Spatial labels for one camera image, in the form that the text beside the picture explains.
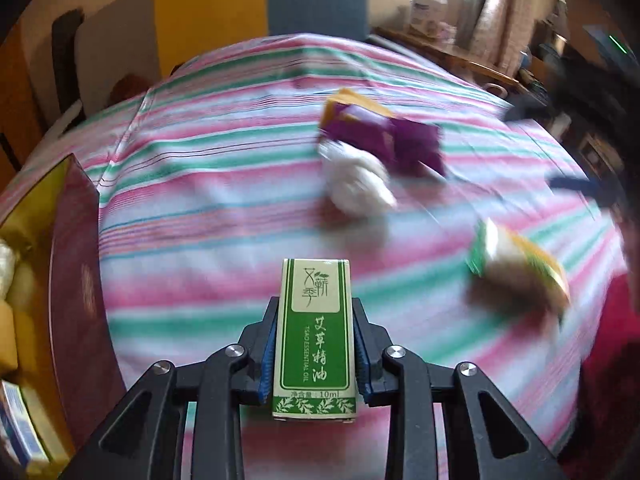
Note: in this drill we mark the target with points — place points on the gold cardboard box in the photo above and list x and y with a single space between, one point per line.
75 285

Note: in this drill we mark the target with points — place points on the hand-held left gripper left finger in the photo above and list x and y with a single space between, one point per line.
267 360

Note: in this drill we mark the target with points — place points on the dark brown cushion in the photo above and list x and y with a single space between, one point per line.
130 89

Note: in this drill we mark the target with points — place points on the dark red cloth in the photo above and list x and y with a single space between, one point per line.
610 385

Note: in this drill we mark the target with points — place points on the small pink container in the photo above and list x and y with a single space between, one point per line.
448 31

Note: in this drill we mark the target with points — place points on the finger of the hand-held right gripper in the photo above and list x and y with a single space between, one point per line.
530 107
585 190

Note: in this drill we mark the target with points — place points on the white cardboard box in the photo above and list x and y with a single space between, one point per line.
427 10

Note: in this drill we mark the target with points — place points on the wooden wardrobe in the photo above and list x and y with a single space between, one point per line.
20 100

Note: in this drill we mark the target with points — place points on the white cup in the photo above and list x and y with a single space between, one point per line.
494 90

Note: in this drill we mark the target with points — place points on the wooden side table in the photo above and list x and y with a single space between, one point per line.
450 55

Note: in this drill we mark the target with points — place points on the patterned curtain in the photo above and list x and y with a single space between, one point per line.
500 10

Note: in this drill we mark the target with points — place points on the small green carton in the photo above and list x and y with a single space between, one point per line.
315 340

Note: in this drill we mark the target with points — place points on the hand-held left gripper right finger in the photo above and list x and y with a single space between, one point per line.
362 360

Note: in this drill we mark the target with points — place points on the green and yellow packet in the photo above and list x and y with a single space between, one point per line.
515 265

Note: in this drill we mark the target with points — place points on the grey yellow blue armchair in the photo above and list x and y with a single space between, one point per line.
210 15

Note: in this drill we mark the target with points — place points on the striped tablecloth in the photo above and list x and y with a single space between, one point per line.
225 160

